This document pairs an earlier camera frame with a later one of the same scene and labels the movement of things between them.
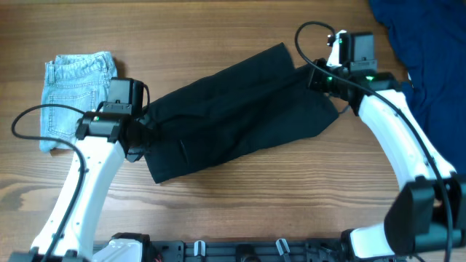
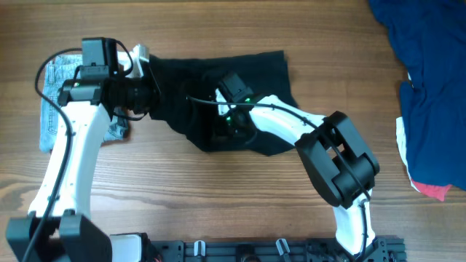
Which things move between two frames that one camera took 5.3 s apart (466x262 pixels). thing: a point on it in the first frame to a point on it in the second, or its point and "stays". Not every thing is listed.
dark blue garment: (429, 36) stays
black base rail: (165, 250) stays
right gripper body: (327, 78) to (228, 126)
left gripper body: (141, 124) to (141, 96)
